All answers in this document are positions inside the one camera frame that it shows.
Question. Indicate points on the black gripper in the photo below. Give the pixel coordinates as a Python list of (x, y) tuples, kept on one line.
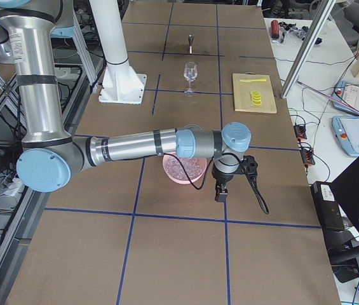
[(220, 179)]

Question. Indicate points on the steel double jigger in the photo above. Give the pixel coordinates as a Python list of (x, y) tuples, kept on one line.
[(190, 39)]

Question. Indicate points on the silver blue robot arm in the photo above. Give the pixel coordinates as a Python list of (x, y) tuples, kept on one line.
[(51, 155)]

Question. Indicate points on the pink ice bowl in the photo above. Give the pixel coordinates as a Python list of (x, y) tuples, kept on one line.
[(182, 178)]

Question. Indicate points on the clear ice cubes pile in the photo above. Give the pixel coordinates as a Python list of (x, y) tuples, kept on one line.
[(185, 167)]

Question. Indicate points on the clear wine glass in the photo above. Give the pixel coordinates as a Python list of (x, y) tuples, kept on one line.
[(190, 75)]

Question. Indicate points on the lemon slice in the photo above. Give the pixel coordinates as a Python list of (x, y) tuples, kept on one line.
[(255, 93), (256, 99), (257, 103)]

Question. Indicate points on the bamboo cutting board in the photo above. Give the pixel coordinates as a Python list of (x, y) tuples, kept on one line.
[(243, 100)]

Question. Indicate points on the black box device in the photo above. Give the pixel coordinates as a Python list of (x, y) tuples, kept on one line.
[(327, 209)]

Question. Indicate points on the yellow plastic knife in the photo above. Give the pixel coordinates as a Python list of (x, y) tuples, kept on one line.
[(254, 80)]

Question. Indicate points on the blue teach pendant near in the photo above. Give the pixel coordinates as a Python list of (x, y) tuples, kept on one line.
[(346, 129)]

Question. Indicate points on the blue teach pendant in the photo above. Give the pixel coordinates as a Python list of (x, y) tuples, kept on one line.
[(346, 129), (349, 92)]

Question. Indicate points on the blue teach pendant far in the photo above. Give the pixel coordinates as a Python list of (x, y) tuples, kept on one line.
[(349, 92)]

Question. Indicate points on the white reacher grabber stick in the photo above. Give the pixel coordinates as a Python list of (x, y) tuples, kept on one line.
[(337, 100)]

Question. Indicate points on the clear plastic bag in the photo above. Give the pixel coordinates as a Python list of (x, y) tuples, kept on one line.
[(291, 31)]

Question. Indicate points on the red thermos bottle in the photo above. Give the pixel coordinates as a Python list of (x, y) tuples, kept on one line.
[(274, 29)]

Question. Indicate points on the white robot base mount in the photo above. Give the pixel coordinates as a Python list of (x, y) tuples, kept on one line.
[(121, 84)]

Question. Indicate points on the aluminium frame post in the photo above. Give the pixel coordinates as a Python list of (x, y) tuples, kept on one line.
[(315, 28)]

